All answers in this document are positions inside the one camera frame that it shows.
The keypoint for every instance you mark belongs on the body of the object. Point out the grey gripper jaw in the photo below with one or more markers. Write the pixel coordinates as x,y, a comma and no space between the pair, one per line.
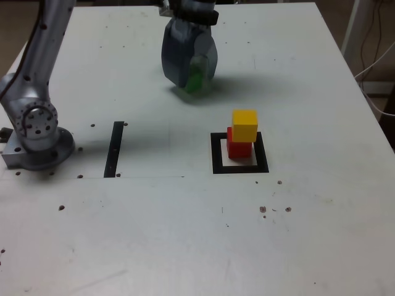
205,46
176,55

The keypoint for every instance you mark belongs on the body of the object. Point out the green cube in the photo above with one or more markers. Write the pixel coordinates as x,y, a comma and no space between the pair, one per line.
194,83

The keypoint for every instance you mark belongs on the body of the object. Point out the yellow cube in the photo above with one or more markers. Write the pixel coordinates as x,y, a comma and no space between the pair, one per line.
244,129

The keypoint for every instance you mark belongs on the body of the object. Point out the red cube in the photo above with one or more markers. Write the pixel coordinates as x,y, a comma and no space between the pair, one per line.
239,151

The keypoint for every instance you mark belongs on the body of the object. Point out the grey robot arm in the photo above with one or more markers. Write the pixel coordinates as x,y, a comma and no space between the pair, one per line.
37,92

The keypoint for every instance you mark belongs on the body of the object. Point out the black tape square outline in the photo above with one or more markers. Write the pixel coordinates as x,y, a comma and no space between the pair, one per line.
216,154

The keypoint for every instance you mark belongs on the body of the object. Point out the black tape strip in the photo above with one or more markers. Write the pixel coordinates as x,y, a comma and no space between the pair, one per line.
112,151

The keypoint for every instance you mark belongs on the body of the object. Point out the white post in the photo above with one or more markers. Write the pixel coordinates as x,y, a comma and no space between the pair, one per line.
350,31

